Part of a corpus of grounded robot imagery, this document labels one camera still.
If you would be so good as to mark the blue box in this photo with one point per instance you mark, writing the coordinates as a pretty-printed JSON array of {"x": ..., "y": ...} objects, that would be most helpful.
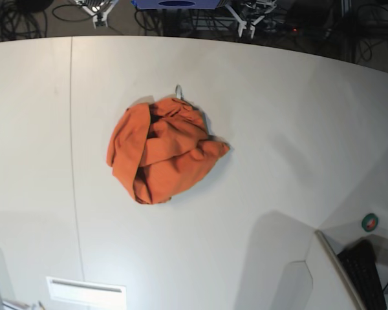
[{"x": 175, "y": 4}]

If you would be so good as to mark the grey metal hook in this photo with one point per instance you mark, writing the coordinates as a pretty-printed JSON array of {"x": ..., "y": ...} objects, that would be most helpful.
[{"x": 178, "y": 92}]

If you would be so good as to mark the orange t-shirt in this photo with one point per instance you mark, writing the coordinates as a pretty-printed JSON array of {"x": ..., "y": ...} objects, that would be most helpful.
[{"x": 158, "y": 150}]

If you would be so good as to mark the black keyboard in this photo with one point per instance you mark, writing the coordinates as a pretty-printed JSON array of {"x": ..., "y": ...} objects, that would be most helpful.
[{"x": 359, "y": 263}]

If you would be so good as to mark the white partition board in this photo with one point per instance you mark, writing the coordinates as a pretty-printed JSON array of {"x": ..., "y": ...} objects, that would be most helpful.
[{"x": 332, "y": 288}]

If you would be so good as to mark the green tape roll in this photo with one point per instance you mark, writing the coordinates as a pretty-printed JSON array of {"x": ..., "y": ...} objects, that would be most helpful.
[{"x": 369, "y": 222}]

